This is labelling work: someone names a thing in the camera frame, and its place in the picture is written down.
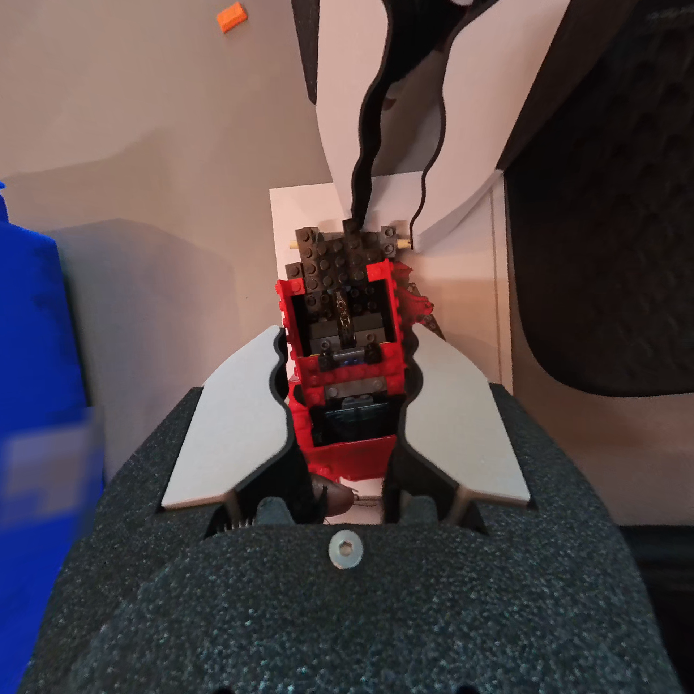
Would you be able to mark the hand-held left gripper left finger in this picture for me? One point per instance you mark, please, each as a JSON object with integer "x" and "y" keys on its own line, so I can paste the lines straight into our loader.
{"x": 222, "y": 434}

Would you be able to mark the blue plastic bin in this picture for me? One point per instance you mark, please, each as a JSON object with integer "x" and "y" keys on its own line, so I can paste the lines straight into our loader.
{"x": 43, "y": 358}

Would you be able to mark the red and black lego car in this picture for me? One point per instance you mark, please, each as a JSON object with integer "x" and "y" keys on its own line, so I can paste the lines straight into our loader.
{"x": 347, "y": 434}

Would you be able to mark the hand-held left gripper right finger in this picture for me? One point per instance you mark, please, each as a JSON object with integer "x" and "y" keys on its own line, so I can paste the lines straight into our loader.
{"x": 477, "y": 434}

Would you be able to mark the lego instruction booklet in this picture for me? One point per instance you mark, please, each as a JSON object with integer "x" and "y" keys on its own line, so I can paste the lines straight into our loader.
{"x": 298, "y": 206}

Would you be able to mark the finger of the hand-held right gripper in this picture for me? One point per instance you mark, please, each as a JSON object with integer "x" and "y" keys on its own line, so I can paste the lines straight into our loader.
{"x": 488, "y": 87}
{"x": 347, "y": 76}

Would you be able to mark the black quilted chair seat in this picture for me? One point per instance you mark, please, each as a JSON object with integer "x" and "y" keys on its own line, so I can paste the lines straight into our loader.
{"x": 607, "y": 271}
{"x": 672, "y": 586}

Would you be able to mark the orange lego piece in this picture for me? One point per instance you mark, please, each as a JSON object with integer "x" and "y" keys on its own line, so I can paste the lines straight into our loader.
{"x": 230, "y": 16}

